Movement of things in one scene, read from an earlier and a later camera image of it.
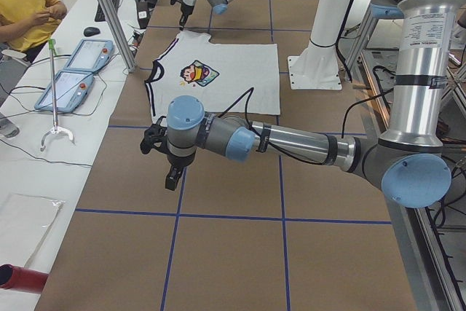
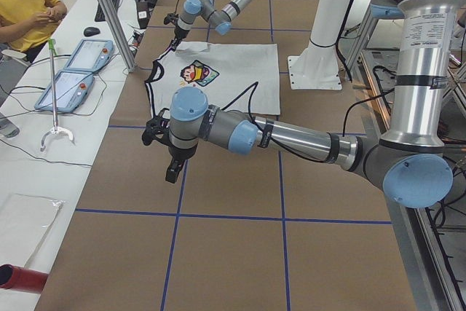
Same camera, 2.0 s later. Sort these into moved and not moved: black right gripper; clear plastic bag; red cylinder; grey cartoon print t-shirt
Moved: black right gripper
Not moved: clear plastic bag; red cylinder; grey cartoon print t-shirt
